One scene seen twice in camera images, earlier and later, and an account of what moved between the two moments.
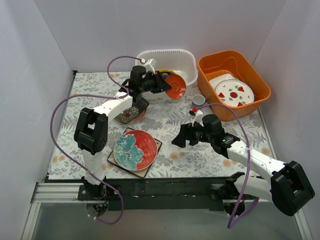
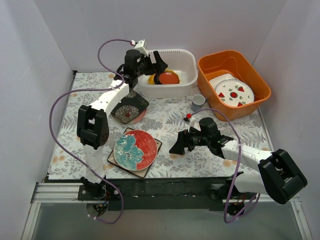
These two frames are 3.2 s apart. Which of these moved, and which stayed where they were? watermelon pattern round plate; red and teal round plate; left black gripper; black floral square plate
Moved: left black gripper
Stayed: black floral square plate; watermelon pattern round plate; red and teal round plate
